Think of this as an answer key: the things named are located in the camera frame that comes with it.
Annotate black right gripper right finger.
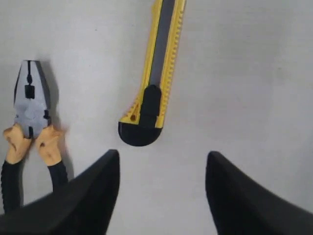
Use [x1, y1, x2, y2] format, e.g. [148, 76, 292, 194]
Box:
[205, 151, 313, 235]

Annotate yellow utility knife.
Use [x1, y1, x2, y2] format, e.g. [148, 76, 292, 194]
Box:
[118, 0, 186, 147]

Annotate orange black combination pliers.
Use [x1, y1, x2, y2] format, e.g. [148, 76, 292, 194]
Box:
[0, 60, 68, 213]

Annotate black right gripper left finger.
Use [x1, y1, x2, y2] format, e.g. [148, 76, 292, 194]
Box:
[0, 149, 120, 235]

